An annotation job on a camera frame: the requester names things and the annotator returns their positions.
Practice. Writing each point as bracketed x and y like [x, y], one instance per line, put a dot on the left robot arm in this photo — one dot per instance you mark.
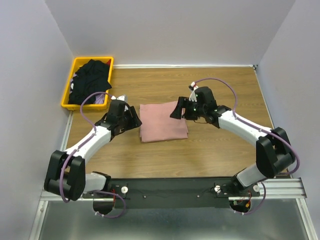
[66, 174]

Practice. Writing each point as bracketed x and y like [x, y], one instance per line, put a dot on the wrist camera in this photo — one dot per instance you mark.
[201, 95]
[118, 106]

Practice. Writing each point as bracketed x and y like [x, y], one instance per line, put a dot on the black t shirt in bin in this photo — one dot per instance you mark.
[90, 78]

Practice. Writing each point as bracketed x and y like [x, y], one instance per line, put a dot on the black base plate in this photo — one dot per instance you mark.
[169, 193]

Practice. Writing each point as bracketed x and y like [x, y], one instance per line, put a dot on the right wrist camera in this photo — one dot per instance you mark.
[201, 95]

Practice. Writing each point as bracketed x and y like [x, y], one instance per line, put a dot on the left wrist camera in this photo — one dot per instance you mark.
[118, 106]

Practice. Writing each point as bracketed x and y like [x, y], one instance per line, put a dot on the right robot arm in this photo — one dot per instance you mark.
[273, 150]

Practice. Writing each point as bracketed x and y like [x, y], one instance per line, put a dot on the aluminium frame rail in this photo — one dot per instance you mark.
[46, 197]

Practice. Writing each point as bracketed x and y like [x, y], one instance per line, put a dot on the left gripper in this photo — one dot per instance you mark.
[135, 121]

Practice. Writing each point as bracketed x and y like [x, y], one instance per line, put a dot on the pink t shirt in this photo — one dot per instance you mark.
[157, 125]

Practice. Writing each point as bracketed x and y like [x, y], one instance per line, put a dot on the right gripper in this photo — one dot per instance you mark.
[183, 102]

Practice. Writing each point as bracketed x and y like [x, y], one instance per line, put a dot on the lavender t shirt in bin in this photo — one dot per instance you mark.
[100, 98]

